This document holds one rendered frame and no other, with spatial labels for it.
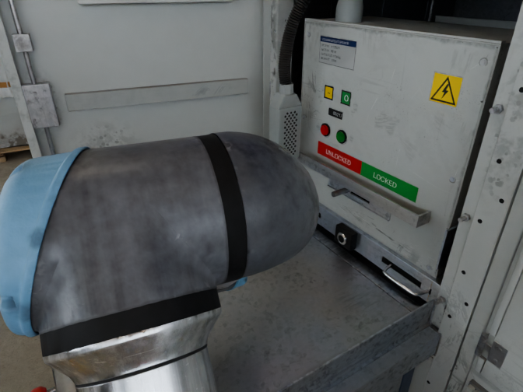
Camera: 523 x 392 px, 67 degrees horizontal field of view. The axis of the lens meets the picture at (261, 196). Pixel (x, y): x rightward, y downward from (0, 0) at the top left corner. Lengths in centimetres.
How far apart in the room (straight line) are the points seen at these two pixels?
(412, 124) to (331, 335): 45
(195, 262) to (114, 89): 83
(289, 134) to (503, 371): 67
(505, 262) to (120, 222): 64
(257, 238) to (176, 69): 85
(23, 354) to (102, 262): 195
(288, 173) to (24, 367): 192
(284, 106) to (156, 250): 79
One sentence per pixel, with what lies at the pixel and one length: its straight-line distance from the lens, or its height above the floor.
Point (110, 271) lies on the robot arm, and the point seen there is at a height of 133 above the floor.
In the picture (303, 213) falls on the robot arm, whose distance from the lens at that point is 29.
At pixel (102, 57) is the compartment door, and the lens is 105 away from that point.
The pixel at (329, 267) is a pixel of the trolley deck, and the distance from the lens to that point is 101.
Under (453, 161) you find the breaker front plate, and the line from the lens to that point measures 80.
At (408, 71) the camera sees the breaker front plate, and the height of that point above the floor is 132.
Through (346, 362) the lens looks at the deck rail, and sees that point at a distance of 77.
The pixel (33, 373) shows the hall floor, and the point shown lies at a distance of 208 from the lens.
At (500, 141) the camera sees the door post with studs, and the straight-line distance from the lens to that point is 70.
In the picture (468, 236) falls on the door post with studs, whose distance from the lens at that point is 78.
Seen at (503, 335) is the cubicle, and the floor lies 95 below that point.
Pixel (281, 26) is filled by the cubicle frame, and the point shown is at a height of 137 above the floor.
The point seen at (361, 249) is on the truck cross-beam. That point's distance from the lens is 103.
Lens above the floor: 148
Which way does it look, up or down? 29 degrees down
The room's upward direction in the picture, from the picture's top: straight up
